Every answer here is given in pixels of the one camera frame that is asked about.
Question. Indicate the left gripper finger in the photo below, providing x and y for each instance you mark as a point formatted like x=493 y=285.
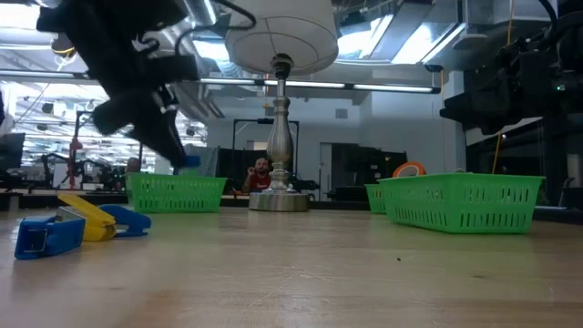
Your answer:
x=168 y=136
x=146 y=134

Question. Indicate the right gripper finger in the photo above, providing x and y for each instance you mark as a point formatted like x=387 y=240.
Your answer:
x=464 y=102
x=460 y=116

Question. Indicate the blue stapler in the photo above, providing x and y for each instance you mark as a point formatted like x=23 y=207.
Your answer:
x=50 y=239
x=132 y=221
x=193 y=160

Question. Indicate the orange tape roll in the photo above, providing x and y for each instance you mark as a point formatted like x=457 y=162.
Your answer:
x=410 y=164

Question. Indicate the green plastic basket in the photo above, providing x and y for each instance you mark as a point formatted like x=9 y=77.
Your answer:
x=460 y=205
x=374 y=198
x=177 y=193

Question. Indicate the yellow stapler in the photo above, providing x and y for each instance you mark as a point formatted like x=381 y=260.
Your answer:
x=98 y=223

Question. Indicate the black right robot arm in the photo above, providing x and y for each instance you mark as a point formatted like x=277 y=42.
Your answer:
x=569 y=54

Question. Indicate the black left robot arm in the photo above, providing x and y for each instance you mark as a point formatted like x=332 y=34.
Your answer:
x=54 y=16

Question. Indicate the person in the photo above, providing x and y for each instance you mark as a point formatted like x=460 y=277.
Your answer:
x=259 y=181
x=133 y=165

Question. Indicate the grey hanging cloth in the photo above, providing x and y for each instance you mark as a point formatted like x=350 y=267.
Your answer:
x=209 y=159

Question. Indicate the red hanging cloth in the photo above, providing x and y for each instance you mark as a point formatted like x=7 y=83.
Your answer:
x=74 y=148

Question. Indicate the silver table lamp white shade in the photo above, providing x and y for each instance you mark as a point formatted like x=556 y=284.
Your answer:
x=281 y=146

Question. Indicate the black cabinets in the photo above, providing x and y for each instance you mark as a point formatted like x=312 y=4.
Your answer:
x=360 y=168

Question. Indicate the black monitor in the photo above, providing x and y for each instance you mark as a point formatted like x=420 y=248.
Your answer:
x=11 y=152

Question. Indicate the long ceiling light bar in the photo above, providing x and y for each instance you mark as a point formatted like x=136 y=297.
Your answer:
x=319 y=84

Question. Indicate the silver spiral air duct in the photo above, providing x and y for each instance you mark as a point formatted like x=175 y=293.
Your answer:
x=202 y=11

